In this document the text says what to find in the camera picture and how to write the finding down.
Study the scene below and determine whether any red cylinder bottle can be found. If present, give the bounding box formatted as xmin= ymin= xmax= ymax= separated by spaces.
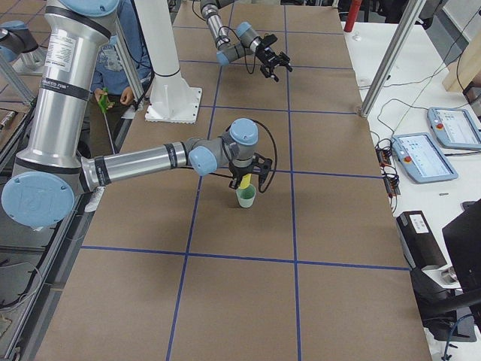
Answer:
xmin=343 ymin=0 xmax=362 ymax=33

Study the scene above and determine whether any near teach pendant tablet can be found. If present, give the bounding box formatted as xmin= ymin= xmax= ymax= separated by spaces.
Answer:
xmin=392 ymin=132 xmax=458 ymax=184

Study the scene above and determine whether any grey aluminium frame post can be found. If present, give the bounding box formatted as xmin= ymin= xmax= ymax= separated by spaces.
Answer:
xmin=358 ymin=0 xmax=426 ymax=118

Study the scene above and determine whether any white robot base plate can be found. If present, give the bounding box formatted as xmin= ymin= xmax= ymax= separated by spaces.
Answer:
xmin=145 ymin=74 xmax=202 ymax=123

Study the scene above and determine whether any black rectangular box device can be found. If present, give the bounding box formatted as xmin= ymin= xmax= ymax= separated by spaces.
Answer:
xmin=396 ymin=211 xmax=447 ymax=271

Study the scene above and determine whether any teach pendant tablet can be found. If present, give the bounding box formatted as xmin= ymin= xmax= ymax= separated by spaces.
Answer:
xmin=392 ymin=132 xmax=458 ymax=184
xmin=428 ymin=108 xmax=480 ymax=150

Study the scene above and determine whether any person in blue hoodie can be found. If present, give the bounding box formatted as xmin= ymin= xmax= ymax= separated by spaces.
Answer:
xmin=89 ymin=0 xmax=153 ymax=110

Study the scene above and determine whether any far teach pendant tablet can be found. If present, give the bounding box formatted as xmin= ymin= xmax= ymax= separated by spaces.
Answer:
xmin=428 ymin=108 xmax=480 ymax=150

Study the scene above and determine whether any green plastic cup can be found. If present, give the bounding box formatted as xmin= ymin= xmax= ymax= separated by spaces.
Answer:
xmin=236 ymin=184 xmax=257 ymax=208

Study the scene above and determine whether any black computer monitor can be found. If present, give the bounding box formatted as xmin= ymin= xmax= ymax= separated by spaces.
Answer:
xmin=410 ymin=201 xmax=480 ymax=341

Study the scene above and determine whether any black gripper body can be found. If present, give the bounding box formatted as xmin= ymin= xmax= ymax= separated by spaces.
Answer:
xmin=256 ymin=34 xmax=279 ymax=67
xmin=228 ymin=153 xmax=273 ymax=179

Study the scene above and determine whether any yellow plastic cup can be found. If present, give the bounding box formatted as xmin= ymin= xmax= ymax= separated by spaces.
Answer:
xmin=239 ymin=174 xmax=252 ymax=190

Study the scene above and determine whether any brown paper table mat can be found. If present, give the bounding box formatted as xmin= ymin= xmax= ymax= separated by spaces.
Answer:
xmin=36 ymin=4 xmax=431 ymax=360

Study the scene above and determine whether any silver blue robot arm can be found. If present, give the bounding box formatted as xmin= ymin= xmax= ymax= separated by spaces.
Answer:
xmin=1 ymin=1 xmax=275 ymax=229
xmin=199 ymin=0 xmax=292 ymax=82

